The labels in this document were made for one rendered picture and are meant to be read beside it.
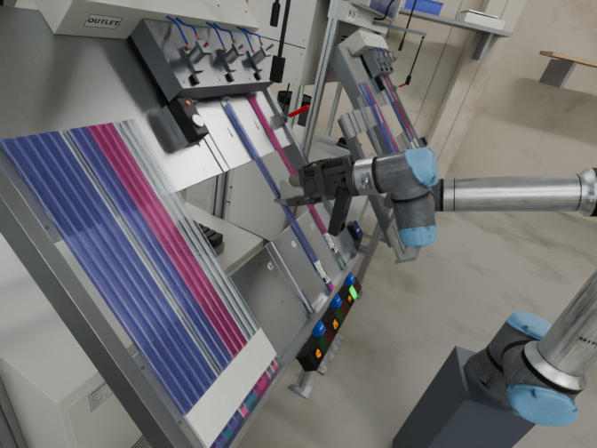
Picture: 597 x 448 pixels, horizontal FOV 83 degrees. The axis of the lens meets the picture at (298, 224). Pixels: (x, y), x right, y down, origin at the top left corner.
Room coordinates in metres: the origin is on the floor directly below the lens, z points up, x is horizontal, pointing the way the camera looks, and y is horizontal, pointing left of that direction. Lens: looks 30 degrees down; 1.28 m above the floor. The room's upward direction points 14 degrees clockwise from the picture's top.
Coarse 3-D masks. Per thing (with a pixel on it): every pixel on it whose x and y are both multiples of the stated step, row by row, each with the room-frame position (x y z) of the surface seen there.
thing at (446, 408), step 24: (456, 360) 0.72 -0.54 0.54; (432, 384) 0.75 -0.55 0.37; (456, 384) 0.65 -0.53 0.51; (432, 408) 0.68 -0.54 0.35; (456, 408) 0.59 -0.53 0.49; (480, 408) 0.58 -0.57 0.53; (504, 408) 0.58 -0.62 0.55; (408, 432) 0.71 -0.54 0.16; (432, 432) 0.61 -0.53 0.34; (456, 432) 0.58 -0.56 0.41; (480, 432) 0.58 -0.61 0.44; (504, 432) 0.57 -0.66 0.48
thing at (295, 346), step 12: (348, 264) 0.78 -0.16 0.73; (336, 288) 0.67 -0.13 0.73; (324, 300) 0.61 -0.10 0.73; (312, 324) 0.53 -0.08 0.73; (300, 336) 0.49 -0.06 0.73; (288, 348) 0.46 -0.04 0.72; (288, 360) 0.43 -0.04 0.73; (276, 372) 0.40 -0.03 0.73; (276, 384) 0.38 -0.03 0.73; (264, 396) 0.34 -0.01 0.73; (252, 408) 0.32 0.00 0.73; (252, 420) 0.30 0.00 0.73; (240, 432) 0.28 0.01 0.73; (228, 444) 0.26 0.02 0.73
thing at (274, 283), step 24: (312, 216) 0.80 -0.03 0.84; (288, 240) 0.67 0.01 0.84; (312, 240) 0.74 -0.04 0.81; (336, 240) 0.83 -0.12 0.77; (264, 264) 0.56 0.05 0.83; (288, 264) 0.62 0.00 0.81; (312, 264) 0.68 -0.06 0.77; (336, 264) 0.76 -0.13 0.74; (240, 288) 0.48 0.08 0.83; (264, 288) 0.52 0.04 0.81; (288, 288) 0.57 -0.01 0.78; (312, 288) 0.63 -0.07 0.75; (264, 312) 0.48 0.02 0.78; (288, 312) 0.53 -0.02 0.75; (312, 312) 0.58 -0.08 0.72; (288, 336) 0.48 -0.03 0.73; (144, 360) 0.28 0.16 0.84; (168, 408) 0.26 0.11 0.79; (192, 432) 0.25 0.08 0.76
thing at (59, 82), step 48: (0, 48) 0.46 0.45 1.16; (48, 48) 0.52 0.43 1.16; (96, 48) 0.60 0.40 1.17; (0, 96) 0.41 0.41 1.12; (48, 96) 0.46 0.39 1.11; (96, 96) 0.53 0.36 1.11; (144, 96) 0.61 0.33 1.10; (240, 96) 0.87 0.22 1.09; (240, 144) 0.75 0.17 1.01; (288, 144) 0.92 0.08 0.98
